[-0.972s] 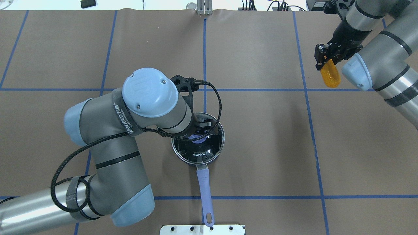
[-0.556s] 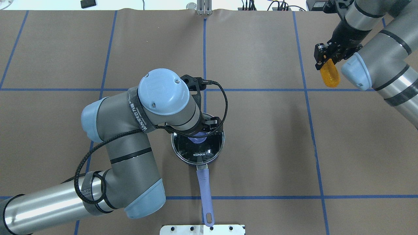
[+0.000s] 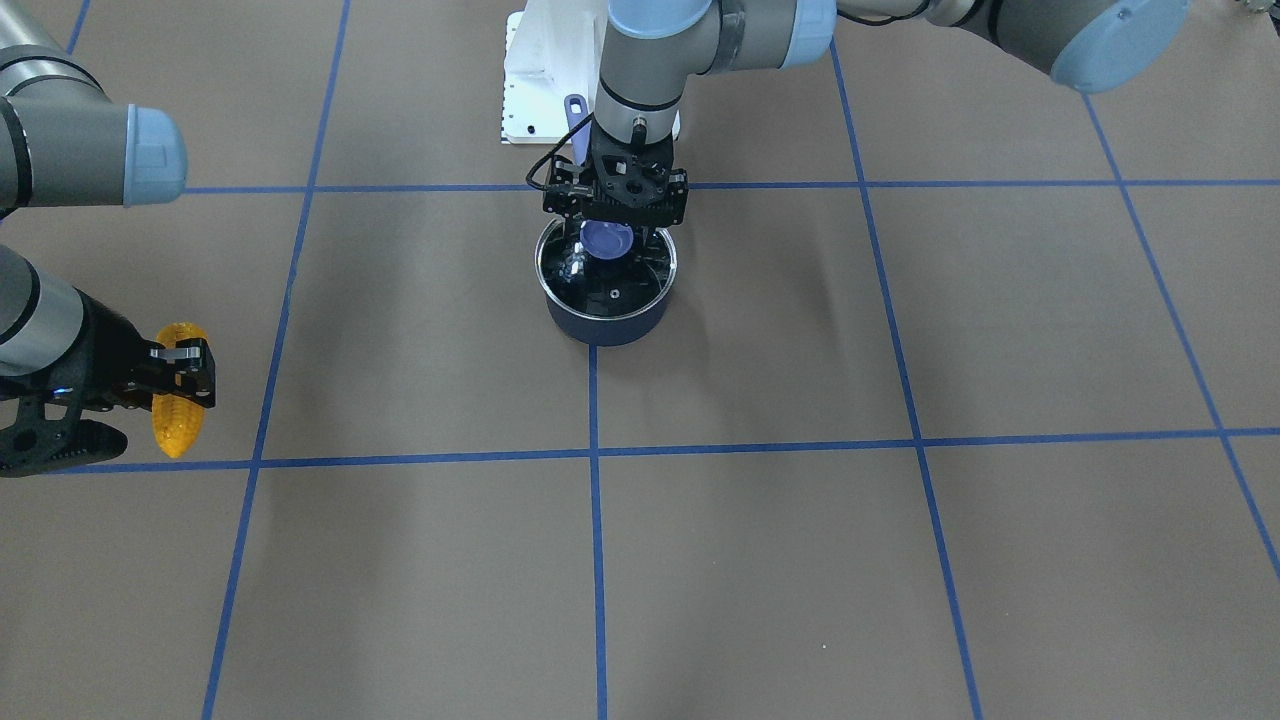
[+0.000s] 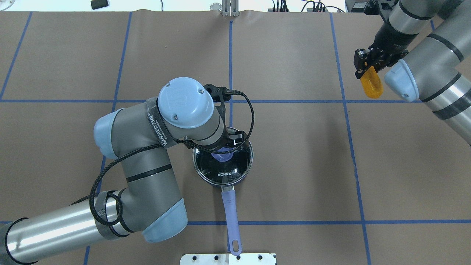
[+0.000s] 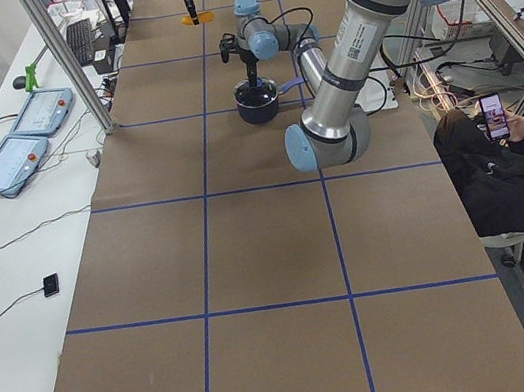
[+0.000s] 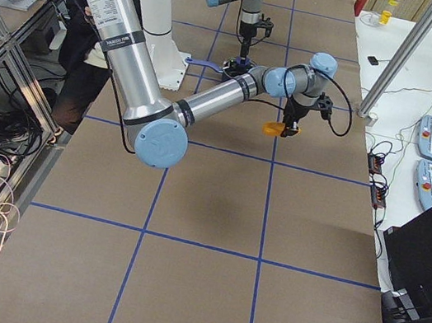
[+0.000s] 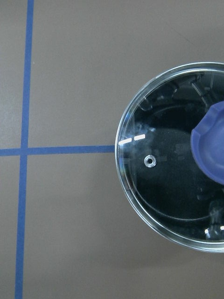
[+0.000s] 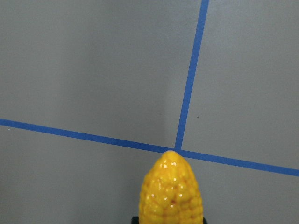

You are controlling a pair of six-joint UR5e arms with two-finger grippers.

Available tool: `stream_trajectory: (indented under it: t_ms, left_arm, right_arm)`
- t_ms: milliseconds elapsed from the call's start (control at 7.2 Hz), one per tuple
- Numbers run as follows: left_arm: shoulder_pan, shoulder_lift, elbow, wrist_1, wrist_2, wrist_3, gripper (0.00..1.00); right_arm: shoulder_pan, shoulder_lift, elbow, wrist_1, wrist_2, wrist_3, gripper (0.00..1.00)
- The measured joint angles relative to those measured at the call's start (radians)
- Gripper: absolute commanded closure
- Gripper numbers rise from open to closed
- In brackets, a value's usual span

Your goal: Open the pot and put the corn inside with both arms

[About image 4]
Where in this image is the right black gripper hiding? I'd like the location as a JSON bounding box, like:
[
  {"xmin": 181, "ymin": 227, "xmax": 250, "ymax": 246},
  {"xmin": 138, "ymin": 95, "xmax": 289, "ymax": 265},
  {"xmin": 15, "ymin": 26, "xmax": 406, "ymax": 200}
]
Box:
[{"xmin": 354, "ymin": 22, "xmax": 409, "ymax": 80}]

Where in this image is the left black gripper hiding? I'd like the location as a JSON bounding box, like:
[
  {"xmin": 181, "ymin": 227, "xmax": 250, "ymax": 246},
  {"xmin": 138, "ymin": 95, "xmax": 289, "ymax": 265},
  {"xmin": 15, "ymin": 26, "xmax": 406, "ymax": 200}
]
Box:
[{"xmin": 217, "ymin": 129, "xmax": 246, "ymax": 152}]

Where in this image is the yellow plastic corn cob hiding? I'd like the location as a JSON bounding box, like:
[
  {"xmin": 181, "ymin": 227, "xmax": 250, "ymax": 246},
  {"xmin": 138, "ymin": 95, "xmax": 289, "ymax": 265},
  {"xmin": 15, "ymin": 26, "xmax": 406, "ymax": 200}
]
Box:
[{"xmin": 360, "ymin": 66, "xmax": 384, "ymax": 99}]

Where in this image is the glass pot lid blue knob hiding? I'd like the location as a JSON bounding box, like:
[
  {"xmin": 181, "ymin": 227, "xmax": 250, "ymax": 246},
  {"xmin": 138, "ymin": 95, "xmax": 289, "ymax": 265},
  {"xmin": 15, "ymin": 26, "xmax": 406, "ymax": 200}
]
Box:
[{"xmin": 193, "ymin": 135, "xmax": 254, "ymax": 187}]

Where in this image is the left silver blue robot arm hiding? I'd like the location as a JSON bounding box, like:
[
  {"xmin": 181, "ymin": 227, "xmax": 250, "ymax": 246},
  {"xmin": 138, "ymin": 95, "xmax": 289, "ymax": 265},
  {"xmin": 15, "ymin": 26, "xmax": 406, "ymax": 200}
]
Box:
[{"xmin": 1, "ymin": 77, "xmax": 249, "ymax": 265}]

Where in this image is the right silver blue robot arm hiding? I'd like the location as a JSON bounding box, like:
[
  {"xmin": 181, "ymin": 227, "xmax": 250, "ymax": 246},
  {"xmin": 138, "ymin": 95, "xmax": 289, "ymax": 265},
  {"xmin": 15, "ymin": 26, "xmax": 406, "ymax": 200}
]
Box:
[{"xmin": 354, "ymin": 0, "xmax": 471, "ymax": 143}]

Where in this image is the dark blue saucepan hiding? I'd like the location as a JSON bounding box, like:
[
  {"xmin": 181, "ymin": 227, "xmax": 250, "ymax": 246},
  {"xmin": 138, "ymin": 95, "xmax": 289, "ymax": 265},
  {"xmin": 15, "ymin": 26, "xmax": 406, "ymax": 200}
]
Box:
[{"xmin": 193, "ymin": 127, "xmax": 255, "ymax": 256}]

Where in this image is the black power strip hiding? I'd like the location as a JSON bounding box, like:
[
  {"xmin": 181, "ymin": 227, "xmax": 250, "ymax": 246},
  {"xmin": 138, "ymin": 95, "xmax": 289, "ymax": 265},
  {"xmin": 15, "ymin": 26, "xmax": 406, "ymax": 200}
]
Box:
[{"xmin": 268, "ymin": 0, "xmax": 328, "ymax": 13}]

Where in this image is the small black square sensor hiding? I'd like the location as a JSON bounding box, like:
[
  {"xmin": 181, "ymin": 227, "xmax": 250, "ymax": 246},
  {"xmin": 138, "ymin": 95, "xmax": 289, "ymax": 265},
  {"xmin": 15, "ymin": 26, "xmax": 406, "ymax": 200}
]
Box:
[{"xmin": 90, "ymin": 0, "xmax": 109, "ymax": 10}]

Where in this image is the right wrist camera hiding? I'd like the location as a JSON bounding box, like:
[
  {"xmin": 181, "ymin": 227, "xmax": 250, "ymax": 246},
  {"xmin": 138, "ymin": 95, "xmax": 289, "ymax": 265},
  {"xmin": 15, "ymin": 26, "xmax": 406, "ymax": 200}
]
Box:
[{"xmin": 363, "ymin": 0, "xmax": 398, "ymax": 18}]

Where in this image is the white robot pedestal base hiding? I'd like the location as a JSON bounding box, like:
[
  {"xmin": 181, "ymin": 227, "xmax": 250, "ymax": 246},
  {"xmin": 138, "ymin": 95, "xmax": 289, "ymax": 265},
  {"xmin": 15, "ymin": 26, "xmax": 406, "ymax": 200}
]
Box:
[{"xmin": 180, "ymin": 253, "xmax": 277, "ymax": 265}]

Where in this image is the aluminium frame post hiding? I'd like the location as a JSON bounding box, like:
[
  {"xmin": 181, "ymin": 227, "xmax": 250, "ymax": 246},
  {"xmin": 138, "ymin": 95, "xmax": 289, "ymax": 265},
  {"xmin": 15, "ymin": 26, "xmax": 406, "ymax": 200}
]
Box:
[{"xmin": 221, "ymin": 0, "xmax": 240, "ymax": 17}]

